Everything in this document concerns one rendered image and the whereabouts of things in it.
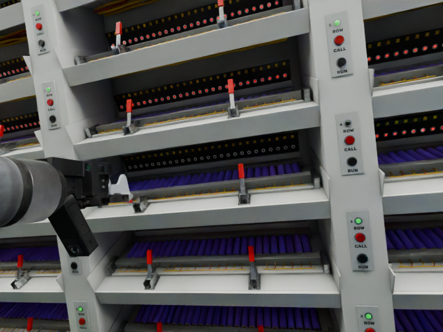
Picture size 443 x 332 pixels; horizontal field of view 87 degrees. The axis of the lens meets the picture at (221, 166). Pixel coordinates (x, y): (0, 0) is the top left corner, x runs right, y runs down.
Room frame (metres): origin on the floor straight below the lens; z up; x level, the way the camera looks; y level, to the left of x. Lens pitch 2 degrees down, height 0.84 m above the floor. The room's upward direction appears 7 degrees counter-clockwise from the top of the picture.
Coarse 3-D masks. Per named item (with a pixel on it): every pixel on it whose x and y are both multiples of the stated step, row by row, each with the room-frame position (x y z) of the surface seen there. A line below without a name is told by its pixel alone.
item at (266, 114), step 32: (288, 64) 0.63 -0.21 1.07; (128, 96) 0.74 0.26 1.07; (160, 96) 0.72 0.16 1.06; (192, 96) 0.71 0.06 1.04; (224, 96) 0.69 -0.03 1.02; (256, 96) 0.62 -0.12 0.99; (288, 96) 0.55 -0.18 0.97; (96, 128) 0.67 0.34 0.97; (128, 128) 0.60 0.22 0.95; (160, 128) 0.58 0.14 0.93; (192, 128) 0.54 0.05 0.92; (224, 128) 0.53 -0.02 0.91; (256, 128) 0.51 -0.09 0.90; (288, 128) 0.50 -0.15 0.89
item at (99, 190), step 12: (60, 168) 0.36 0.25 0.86; (72, 168) 0.39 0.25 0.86; (84, 168) 0.41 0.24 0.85; (96, 168) 0.42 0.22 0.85; (108, 168) 0.45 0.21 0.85; (72, 180) 0.39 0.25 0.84; (84, 180) 0.41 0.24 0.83; (96, 180) 0.41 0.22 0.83; (108, 180) 0.46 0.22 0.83; (72, 192) 0.38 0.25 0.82; (84, 192) 0.40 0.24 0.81; (96, 192) 0.41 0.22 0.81; (108, 192) 0.45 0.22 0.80; (60, 204) 0.35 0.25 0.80; (84, 204) 0.40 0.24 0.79; (96, 204) 0.41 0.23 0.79; (108, 204) 0.43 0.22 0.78
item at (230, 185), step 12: (228, 180) 0.60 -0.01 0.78; (252, 180) 0.57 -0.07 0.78; (264, 180) 0.57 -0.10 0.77; (276, 180) 0.56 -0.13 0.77; (288, 180) 0.56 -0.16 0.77; (300, 180) 0.55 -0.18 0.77; (132, 192) 0.65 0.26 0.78; (144, 192) 0.63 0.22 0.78; (156, 192) 0.63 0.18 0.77; (168, 192) 0.62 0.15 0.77; (180, 192) 0.61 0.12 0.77; (192, 192) 0.61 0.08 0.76; (204, 192) 0.60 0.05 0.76; (216, 192) 0.58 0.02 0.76
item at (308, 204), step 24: (168, 168) 0.73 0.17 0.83; (192, 168) 0.72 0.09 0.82; (312, 168) 0.62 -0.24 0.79; (288, 192) 0.53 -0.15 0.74; (312, 192) 0.51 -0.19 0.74; (96, 216) 0.61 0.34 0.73; (120, 216) 0.58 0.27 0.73; (144, 216) 0.57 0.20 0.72; (168, 216) 0.56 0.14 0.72; (192, 216) 0.55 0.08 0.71; (216, 216) 0.54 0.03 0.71; (240, 216) 0.53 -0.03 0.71; (264, 216) 0.52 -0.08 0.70; (288, 216) 0.51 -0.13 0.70; (312, 216) 0.50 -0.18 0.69
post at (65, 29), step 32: (32, 0) 0.62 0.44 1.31; (32, 32) 0.62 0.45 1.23; (64, 32) 0.63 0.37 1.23; (96, 32) 0.76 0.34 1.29; (32, 64) 0.63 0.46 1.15; (64, 96) 0.61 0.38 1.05; (96, 96) 0.72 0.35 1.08; (64, 128) 0.61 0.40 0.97; (96, 160) 0.68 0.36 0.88; (64, 256) 0.63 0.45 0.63; (96, 256) 0.63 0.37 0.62; (64, 288) 0.63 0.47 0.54; (96, 320) 0.61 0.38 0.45
